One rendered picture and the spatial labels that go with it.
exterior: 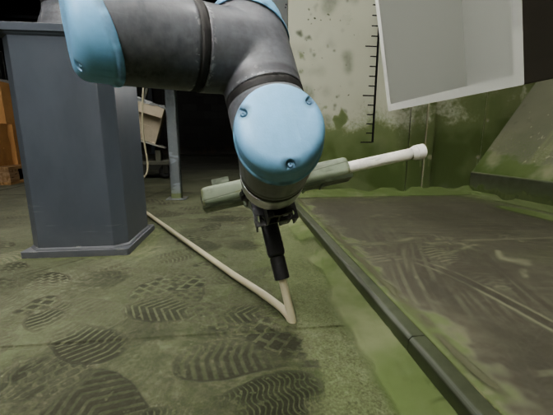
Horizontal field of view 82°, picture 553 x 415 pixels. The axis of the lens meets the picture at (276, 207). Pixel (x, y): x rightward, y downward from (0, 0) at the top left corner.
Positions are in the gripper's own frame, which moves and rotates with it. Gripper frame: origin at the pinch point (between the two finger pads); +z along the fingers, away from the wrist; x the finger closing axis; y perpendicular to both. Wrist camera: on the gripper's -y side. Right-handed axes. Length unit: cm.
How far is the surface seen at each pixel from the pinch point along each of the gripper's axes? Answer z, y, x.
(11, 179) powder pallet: 200, -116, -180
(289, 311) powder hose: -1.2, 22.2, -0.7
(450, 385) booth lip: -22.0, 33.7, 14.9
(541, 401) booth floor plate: -26, 37, 23
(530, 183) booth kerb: 72, 3, 131
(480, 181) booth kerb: 101, -8, 132
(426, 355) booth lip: -17.0, 31.2, 15.4
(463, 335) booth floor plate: -13.9, 31.1, 23.5
